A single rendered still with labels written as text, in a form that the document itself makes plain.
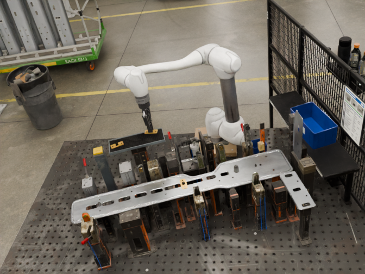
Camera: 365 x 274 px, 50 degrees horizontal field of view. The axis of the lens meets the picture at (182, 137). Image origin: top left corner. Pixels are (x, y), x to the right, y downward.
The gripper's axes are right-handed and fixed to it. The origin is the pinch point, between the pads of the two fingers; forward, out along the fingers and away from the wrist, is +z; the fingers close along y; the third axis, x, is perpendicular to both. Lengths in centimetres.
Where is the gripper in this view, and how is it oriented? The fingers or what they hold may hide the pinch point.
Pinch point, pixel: (149, 126)
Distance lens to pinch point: 256.1
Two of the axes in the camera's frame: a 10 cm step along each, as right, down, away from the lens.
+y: -1.1, 6.4, -7.6
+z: 1.5, 7.7, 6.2
